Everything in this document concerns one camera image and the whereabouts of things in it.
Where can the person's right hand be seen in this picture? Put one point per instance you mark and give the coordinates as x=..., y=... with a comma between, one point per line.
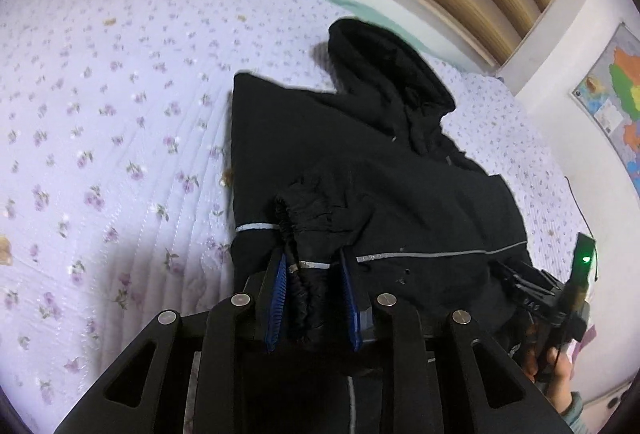
x=559, y=371

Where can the floral quilted bedspread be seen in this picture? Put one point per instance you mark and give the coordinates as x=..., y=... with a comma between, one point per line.
x=115, y=124

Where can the black hooded jacket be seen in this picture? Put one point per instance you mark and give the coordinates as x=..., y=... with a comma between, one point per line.
x=400, y=194

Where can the person's right forearm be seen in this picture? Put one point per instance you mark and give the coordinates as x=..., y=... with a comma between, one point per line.
x=572, y=414

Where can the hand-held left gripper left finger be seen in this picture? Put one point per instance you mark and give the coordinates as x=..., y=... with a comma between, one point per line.
x=276, y=296

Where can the colourful wall map poster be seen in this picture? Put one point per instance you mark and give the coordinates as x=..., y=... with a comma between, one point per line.
x=617, y=99

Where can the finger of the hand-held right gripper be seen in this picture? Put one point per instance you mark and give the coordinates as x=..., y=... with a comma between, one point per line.
x=527, y=286

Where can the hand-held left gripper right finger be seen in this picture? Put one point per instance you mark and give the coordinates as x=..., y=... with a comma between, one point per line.
x=351, y=296

